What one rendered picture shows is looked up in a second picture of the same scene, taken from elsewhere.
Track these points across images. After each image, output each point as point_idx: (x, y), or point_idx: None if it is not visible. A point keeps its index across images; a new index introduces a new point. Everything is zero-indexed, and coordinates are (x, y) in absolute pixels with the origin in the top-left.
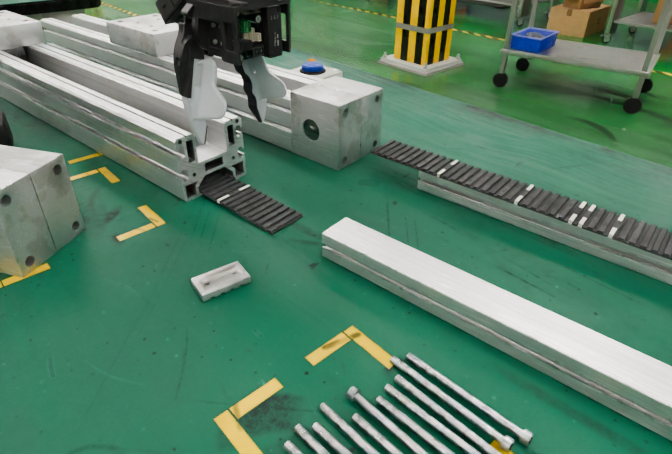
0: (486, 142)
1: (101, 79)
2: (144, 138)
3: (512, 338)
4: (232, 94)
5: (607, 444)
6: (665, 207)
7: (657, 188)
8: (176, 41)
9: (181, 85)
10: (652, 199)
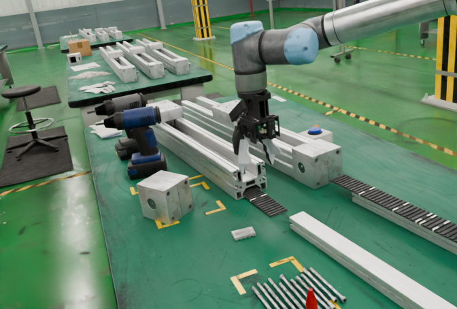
0: (409, 177)
1: (206, 138)
2: (221, 169)
3: (355, 266)
4: None
5: (378, 307)
6: None
7: None
8: (233, 133)
9: (234, 150)
10: None
